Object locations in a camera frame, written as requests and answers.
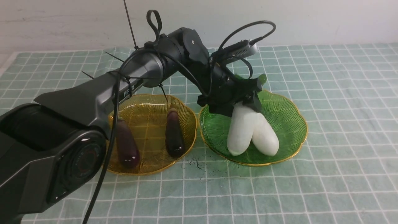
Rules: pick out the amber ribbed plastic plate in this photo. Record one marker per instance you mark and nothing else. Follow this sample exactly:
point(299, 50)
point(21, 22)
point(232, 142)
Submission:
point(145, 116)

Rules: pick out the dark purple eggplant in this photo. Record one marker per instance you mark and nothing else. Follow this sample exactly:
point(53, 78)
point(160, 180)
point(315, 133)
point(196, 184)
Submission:
point(128, 154)
point(174, 140)

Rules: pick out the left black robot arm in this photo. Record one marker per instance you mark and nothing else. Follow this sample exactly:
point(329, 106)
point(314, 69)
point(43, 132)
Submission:
point(52, 147)

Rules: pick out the green ribbed plastic plate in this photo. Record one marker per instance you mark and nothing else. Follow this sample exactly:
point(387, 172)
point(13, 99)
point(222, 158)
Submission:
point(283, 116)

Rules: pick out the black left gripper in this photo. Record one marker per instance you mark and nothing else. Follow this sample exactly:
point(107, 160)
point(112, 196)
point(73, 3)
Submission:
point(224, 89)

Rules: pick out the green checkered tablecloth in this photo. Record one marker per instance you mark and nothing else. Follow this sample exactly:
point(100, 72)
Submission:
point(345, 173)

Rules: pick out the white radish with leaves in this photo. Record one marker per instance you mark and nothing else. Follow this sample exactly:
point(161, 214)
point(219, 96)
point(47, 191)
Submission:
point(243, 123)

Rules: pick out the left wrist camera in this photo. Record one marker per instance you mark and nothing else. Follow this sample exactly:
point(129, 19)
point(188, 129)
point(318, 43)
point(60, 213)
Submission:
point(234, 52)

